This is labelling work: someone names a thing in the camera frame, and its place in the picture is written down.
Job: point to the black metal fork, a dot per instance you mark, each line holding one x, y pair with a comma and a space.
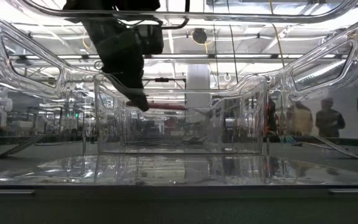
194, 140

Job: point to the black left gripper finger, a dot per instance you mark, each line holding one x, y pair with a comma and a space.
140, 87
123, 82

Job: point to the white humanoid robot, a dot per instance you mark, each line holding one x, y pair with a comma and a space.
3, 105

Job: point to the black metal table frame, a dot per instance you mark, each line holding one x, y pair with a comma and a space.
179, 205

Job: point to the person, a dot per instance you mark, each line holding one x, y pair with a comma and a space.
329, 121
300, 121

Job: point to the silver ceiling duct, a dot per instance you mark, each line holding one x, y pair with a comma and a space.
319, 74

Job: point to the clear plastic bin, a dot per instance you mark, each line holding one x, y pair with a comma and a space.
179, 169
197, 124
179, 147

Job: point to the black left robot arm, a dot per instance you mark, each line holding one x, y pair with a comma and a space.
110, 9

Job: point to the rainbow metal fork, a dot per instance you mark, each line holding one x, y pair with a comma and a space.
287, 139

